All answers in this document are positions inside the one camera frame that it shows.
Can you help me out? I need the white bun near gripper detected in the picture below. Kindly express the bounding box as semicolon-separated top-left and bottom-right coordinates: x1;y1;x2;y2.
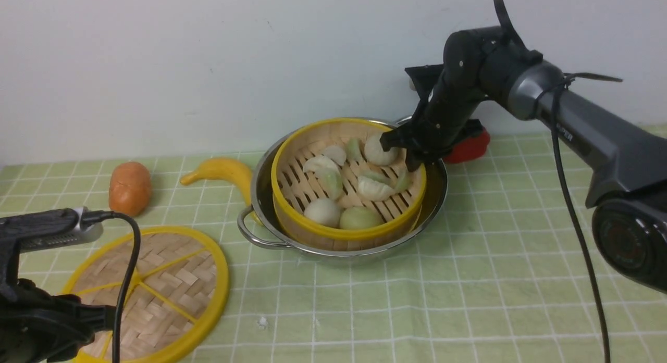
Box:
364;134;400;167

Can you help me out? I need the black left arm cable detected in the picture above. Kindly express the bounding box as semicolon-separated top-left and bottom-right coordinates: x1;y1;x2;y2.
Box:
83;211;142;363

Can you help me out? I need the yellow rimmed woven steamer lid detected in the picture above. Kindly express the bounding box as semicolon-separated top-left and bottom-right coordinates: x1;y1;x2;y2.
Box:
62;226;230;362

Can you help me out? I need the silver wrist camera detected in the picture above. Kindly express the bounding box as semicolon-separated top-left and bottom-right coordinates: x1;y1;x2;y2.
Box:
18;207;103;253

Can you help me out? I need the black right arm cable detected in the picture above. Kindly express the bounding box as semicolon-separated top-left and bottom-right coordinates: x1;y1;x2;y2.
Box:
537;74;623;363

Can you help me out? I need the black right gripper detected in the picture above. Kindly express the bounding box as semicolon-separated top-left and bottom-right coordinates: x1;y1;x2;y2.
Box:
380;66;485;172

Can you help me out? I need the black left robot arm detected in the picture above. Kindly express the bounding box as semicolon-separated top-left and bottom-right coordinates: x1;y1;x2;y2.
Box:
1;207;117;362

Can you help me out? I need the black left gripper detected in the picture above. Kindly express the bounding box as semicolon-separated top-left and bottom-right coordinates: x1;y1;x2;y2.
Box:
1;209;79;301

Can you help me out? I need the green checkered tablecloth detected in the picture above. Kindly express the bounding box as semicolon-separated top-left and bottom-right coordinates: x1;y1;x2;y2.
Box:
0;124;667;363

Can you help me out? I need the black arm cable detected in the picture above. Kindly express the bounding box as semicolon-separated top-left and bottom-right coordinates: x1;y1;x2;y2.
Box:
537;74;623;363
83;211;142;363

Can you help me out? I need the round white bun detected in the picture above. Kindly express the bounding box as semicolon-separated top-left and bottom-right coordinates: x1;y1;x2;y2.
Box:
303;198;342;228

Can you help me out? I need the stainless steel pot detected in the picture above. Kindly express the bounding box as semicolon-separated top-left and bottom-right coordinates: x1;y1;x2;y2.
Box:
237;118;448;261

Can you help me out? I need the yellow banana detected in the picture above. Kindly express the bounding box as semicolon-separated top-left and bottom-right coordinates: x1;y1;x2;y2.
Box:
179;157;253;206

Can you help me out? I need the brown potato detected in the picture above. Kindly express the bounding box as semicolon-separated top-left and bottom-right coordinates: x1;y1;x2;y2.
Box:
108;161;153;217

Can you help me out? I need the yellow rimmed bamboo steamer basket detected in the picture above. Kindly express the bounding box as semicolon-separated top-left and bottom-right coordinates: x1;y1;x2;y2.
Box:
270;118;427;252

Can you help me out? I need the red bell pepper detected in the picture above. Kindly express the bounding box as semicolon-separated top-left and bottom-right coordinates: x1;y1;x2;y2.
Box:
443;128;491;164

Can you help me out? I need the round green bun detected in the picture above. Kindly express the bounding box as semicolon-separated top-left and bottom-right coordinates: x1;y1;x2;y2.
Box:
339;206;385;230

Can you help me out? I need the white folded dumpling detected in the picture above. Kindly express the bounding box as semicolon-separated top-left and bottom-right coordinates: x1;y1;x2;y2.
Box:
357;176;395;202

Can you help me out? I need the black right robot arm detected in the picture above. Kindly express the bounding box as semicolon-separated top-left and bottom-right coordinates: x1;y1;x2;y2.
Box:
380;0;666;293

